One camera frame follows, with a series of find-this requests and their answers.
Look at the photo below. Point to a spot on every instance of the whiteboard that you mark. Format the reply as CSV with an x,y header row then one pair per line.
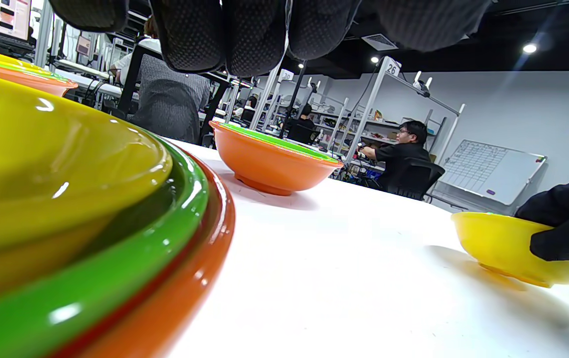
x,y
493,171

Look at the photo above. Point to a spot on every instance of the person's left hand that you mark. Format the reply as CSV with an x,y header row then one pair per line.
x,y
254,35

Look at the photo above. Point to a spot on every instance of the ceiling air vent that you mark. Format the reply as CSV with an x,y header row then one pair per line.
x,y
379,42

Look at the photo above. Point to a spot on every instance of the black mesh office chair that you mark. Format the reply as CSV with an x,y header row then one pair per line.
x,y
170,109

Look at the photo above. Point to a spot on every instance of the white metal shelf rack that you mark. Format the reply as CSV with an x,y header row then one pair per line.
x,y
393,67

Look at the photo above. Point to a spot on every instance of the large orange bowl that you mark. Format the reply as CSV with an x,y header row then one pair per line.
x,y
31,82
190,278
274,169

